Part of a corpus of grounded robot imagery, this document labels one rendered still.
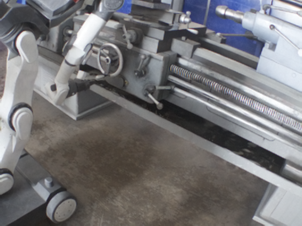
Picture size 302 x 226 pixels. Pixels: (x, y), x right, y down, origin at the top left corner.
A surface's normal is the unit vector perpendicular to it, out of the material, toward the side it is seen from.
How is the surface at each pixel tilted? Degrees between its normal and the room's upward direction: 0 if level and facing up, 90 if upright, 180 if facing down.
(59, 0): 71
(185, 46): 90
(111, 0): 80
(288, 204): 90
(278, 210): 90
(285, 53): 66
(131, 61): 90
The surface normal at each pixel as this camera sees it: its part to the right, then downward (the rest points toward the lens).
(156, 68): -0.59, 0.31
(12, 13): 0.80, 0.40
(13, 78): -0.52, 0.07
